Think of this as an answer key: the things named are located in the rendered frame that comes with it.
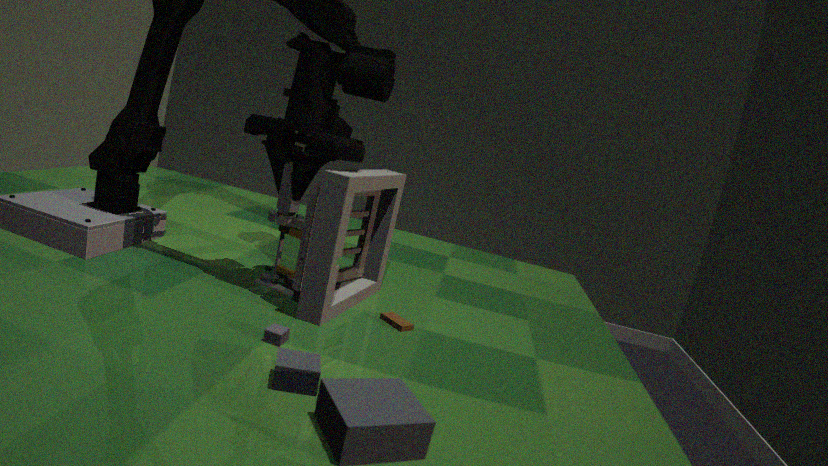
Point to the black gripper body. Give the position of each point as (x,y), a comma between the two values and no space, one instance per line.
(307,113)

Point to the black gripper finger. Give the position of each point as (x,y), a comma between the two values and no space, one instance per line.
(305,167)
(278,156)

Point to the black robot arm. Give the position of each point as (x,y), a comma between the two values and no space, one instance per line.
(135,136)

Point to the small brown rectangular block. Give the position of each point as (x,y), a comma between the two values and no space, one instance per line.
(396,321)

